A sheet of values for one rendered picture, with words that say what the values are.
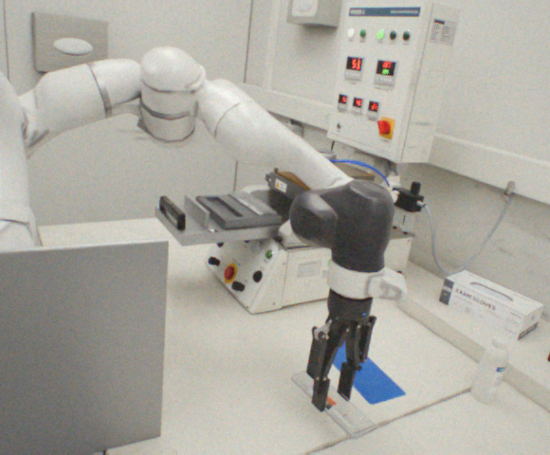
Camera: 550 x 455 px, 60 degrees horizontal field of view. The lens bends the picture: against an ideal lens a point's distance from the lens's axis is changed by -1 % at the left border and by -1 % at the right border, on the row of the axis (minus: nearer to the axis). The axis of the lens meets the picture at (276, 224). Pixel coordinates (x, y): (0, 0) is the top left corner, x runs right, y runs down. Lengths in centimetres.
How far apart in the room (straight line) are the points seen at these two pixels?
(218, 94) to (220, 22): 185
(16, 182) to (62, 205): 179
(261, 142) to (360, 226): 27
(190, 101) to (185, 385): 56
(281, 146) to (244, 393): 50
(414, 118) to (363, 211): 68
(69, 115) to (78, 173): 168
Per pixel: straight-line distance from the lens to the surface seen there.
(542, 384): 123
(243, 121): 90
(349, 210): 74
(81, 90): 99
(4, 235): 85
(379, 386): 111
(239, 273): 135
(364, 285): 78
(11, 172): 92
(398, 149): 137
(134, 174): 273
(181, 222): 118
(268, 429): 95
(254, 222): 123
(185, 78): 92
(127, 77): 101
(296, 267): 127
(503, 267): 160
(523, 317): 134
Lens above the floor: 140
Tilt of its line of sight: 20 degrees down
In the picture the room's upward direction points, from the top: 7 degrees clockwise
